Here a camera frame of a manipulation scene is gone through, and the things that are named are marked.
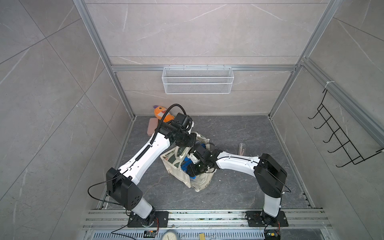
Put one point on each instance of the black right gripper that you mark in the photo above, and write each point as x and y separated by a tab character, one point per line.
193	170

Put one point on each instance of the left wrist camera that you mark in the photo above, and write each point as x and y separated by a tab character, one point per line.
183	122

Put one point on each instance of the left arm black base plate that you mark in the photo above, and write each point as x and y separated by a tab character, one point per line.
155	219

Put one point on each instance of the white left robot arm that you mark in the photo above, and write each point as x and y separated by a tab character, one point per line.
122	183

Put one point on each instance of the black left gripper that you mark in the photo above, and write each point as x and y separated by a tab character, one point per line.
192	142

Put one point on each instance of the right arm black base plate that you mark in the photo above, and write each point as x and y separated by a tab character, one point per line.
261	219

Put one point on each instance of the black wire hook rack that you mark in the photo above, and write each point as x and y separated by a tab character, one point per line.
345	144

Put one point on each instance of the clear pink compass case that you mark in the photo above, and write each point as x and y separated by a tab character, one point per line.
242	149

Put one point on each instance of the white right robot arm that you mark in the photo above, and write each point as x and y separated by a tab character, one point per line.
270	175

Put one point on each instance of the orange plush shark toy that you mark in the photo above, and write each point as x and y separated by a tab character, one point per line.
159	112

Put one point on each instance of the pink rectangular case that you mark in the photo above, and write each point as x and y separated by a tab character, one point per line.
152	125

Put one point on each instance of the white wire mesh basket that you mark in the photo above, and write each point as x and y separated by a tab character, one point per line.
197	80

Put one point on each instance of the beige canvas bag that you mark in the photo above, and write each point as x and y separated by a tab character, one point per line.
181	163

